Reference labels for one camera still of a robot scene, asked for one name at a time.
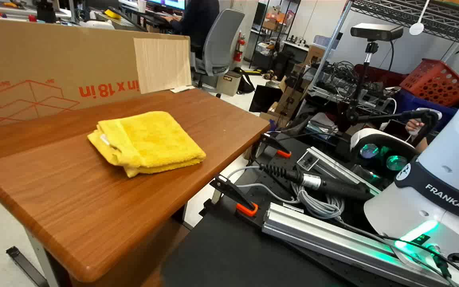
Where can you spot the hand controller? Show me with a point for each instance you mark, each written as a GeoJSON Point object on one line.
{"type": "Point", "coordinates": [424, 119]}

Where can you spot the red plastic basket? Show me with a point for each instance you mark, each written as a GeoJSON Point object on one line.
{"type": "Point", "coordinates": [434, 81]}

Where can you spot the red fire extinguisher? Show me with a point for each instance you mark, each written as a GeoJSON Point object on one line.
{"type": "Point", "coordinates": [238, 48]}

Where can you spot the person's hand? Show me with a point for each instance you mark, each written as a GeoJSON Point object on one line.
{"type": "Point", "coordinates": [414, 126]}

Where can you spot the person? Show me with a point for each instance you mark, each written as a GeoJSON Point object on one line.
{"type": "Point", "coordinates": [195, 18]}

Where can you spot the large cardboard box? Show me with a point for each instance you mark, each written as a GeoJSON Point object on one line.
{"type": "Point", "coordinates": [54, 71]}

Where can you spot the black spring clamp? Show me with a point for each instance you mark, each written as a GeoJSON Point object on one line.
{"type": "Point", "coordinates": [273, 144]}
{"type": "Point", "coordinates": [235, 195]}

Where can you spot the grey office chair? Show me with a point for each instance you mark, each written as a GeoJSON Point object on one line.
{"type": "Point", "coordinates": [219, 44]}

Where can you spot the yellow folded towel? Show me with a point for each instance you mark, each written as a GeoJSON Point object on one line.
{"type": "Point", "coordinates": [150, 141]}

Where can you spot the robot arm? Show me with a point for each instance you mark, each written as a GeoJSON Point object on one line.
{"type": "Point", "coordinates": [444, 199]}

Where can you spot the monitor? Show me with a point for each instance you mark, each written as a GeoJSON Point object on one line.
{"type": "Point", "coordinates": [166, 4]}

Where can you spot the camera on mount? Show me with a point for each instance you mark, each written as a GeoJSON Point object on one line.
{"type": "Point", "coordinates": [367, 71]}

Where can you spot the white virtual reality headset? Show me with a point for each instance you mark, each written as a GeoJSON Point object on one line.
{"type": "Point", "coordinates": [381, 153]}

